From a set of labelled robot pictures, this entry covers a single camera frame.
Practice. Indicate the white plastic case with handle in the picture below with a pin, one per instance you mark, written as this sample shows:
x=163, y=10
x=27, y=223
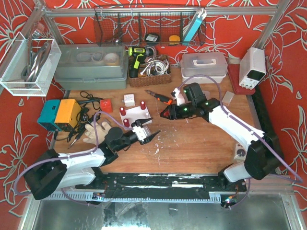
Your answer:
x=212, y=64

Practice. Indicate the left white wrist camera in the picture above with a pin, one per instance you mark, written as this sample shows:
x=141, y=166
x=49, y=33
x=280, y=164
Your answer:
x=141, y=132

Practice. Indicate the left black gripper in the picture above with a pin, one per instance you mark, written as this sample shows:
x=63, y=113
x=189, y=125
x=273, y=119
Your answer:
x=130, y=138

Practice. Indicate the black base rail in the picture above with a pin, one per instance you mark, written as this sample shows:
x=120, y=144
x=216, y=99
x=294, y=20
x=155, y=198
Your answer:
x=162, y=185

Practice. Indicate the green black cordless drill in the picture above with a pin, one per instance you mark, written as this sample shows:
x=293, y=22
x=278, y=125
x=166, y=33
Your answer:
x=139, y=54

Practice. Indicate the brown woven basket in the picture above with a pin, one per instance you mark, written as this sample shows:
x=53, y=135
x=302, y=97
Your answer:
x=155, y=73

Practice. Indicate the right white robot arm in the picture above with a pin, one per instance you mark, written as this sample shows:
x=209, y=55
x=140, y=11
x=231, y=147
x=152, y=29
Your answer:
x=263, y=149

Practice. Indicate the grey translucent storage box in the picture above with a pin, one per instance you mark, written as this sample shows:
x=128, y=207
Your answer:
x=92, y=67

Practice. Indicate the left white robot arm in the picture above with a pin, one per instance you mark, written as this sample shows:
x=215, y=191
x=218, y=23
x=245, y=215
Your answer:
x=54, y=171

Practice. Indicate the teal box device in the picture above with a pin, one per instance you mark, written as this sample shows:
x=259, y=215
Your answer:
x=48, y=115

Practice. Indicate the clear tray of red springs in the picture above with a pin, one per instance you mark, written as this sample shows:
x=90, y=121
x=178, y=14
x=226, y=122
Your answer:
x=207, y=93

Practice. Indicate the orange black handled pliers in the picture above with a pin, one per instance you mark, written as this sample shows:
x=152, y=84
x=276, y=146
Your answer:
x=160, y=97

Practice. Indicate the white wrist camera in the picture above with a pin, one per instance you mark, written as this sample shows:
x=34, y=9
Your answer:
x=141, y=132
x=178, y=96

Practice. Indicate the beige work glove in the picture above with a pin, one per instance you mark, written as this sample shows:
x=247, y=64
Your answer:
x=97, y=135

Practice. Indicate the small red cube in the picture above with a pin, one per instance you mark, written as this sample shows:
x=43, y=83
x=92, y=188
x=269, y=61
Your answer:
x=106, y=106

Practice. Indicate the blue white power strip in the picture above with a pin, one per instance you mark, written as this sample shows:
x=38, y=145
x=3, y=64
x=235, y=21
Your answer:
x=191, y=30

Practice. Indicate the red spring on peg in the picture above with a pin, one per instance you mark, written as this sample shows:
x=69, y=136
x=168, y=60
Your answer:
x=122, y=111

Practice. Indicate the white power supply unit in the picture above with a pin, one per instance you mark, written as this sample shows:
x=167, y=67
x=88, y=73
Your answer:
x=252, y=68

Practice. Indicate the white peg base plate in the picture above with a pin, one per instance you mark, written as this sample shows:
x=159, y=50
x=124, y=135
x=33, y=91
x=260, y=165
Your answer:
x=134, y=114

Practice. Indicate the red mat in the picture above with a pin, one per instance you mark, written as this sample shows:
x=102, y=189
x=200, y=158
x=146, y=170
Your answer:
x=233, y=72

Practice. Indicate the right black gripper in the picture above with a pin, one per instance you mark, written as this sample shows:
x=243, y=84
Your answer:
x=172, y=112

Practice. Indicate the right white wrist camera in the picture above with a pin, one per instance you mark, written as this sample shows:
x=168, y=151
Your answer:
x=178, y=96

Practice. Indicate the clear acrylic wall bin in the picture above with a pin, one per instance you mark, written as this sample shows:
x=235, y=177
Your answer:
x=27, y=68

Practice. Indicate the small clear plastic bag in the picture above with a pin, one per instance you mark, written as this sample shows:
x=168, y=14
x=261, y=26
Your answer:
x=227, y=98

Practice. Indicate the yellow tape measure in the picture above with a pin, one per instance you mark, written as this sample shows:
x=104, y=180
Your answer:
x=174, y=40

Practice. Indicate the yellow box device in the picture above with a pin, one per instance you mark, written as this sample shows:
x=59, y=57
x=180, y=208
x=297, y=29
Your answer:
x=66, y=118

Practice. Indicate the white power adapter cube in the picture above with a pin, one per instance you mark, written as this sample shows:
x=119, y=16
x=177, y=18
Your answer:
x=129, y=100

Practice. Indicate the bagged small parts packet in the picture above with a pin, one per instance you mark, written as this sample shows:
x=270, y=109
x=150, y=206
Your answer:
x=239, y=153

